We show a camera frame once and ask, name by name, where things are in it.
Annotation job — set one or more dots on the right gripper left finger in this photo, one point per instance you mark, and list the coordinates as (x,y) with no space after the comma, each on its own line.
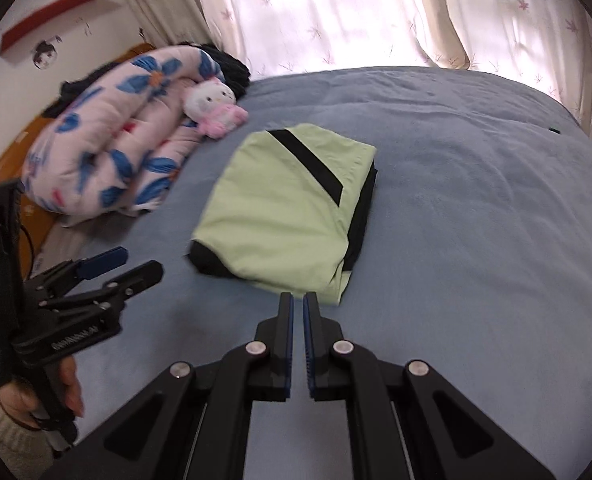
(258,371)

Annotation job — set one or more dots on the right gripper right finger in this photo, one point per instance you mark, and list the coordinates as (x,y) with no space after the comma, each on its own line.
(340,370)

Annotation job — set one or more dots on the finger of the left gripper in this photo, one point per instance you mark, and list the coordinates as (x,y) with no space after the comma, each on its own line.
(123,287)
(90,268)

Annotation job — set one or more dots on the green and black hooded jacket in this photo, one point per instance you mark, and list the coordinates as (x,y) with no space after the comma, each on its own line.
(289,212)

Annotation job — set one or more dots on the black clothes behind quilt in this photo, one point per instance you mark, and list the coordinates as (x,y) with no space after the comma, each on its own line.
(235,73)

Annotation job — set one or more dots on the person's left hand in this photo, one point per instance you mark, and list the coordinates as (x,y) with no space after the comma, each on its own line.
(51,389)

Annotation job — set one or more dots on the floral pink blue quilt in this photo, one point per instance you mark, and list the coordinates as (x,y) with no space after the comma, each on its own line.
(122,143)

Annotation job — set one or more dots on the cream knit left sleeve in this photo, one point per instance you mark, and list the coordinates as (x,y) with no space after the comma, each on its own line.
(23,448)

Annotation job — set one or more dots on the blue-grey bed blanket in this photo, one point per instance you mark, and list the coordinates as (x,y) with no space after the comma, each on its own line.
(477,257)

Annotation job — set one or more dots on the white pink plush cat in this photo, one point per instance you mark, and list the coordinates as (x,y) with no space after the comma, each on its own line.
(211,108)

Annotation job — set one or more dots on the white floral curtain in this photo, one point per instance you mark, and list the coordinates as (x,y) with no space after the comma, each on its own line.
(546,44)

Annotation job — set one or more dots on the red wall shelf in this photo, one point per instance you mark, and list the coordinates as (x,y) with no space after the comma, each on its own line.
(57,18)

